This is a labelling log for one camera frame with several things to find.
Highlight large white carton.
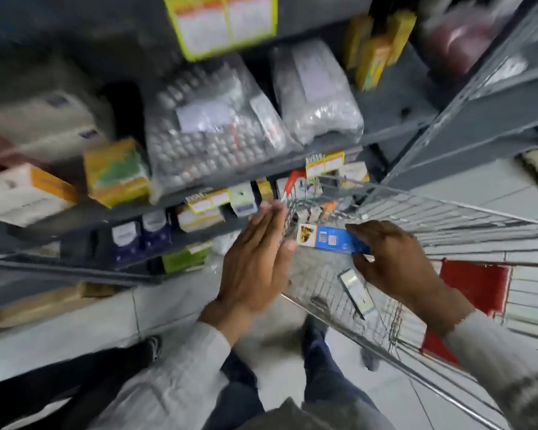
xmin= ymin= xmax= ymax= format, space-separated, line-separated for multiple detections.
xmin=0 ymin=90 xmax=110 ymax=164

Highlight red plastic bag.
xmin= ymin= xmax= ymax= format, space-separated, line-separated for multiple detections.
xmin=421 ymin=0 xmax=527 ymax=82

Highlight small yellow shelf price label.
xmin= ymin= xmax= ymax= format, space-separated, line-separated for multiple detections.
xmin=185 ymin=188 xmax=232 ymax=216
xmin=304 ymin=150 xmax=346 ymax=180

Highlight white yellow medicine box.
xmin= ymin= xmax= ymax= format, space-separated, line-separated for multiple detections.
xmin=176 ymin=205 xmax=226 ymax=234

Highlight person's left hand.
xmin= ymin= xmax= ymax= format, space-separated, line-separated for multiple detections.
xmin=217 ymin=200 xmax=297 ymax=315

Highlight person's right forearm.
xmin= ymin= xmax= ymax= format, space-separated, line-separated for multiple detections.
xmin=408 ymin=284 xmax=538 ymax=430

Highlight white green medicine box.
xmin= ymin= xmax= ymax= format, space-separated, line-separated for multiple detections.
xmin=337 ymin=269 xmax=380 ymax=321

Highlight flat brown cardboard sheet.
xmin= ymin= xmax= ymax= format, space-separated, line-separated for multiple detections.
xmin=0 ymin=283 xmax=119 ymax=331

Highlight person's left forearm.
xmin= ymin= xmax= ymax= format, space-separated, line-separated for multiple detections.
xmin=90 ymin=300 xmax=263 ymax=430

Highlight white box with orange corner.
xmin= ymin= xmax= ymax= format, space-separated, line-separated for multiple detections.
xmin=339 ymin=161 xmax=371 ymax=185

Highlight clear bag of white tablets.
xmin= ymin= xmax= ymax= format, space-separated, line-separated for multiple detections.
xmin=270 ymin=39 xmax=365 ymax=146

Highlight yellow green medicine box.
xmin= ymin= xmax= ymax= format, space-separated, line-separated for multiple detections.
xmin=82 ymin=138 xmax=152 ymax=209

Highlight yellow framed price label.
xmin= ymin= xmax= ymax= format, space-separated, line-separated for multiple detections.
xmin=163 ymin=0 xmax=279 ymax=62

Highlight dark blue medicine box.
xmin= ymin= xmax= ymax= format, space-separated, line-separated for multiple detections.
xmin=111 ymin=220 xmax=143 ymax=265
xmin=141 ymin=210 xmax=174 ymax=254

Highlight pale green medicine box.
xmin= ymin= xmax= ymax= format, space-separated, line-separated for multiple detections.
xmin=228 ymin=182 xmax=259 ymax=218

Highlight white orange medicine box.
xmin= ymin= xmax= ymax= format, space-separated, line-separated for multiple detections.
xmin=0 ymin=163 xmax=80 ymax=228

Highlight bright green medicine box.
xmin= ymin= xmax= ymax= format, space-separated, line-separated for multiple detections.
xmin=161 ymin=243 xmax=213 ymax=275

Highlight metal wire shopping cart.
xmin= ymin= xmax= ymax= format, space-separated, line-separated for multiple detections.
xmin=280 ymin=174 xmax=538 ymax=430

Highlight person's right hand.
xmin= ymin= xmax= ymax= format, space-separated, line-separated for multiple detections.
xmin=345 ymin=221 xmax=450 ymax=317

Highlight small yellow medicine box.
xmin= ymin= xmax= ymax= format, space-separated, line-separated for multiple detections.
xmin=256 ymin=177 xmax=275 ymax=203

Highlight black cart wheel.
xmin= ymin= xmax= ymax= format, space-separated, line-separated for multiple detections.
xmin=360 ymin=347 xmax=383 ymax=373

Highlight grey metal shelving unit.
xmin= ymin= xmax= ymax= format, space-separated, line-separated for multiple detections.
xmin=383 ymin=0 xmax=538 ymax=191
xmin=0 ymin=0 xmax=440 ymax=318

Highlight white red medicine box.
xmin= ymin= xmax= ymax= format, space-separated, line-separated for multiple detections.
xmin=276 ymin=169 xmax=307 ymax=203

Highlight large clear bag of blister packs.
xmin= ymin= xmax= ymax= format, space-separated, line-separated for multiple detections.
xmin=144 ymin=56 xmax=302 ymax=204

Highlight red cart seat flap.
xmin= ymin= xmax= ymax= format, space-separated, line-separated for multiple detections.
xmin=421 ymin=259 xmax=512 ymax=368

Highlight person's grey shirt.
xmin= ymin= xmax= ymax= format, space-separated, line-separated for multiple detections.
xmin=237 ymin=395 xmax=397 ymax=430

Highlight person's blue jeans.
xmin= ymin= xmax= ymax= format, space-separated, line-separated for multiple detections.
xmin=204 ymin=315 xmax=379 ymax=430

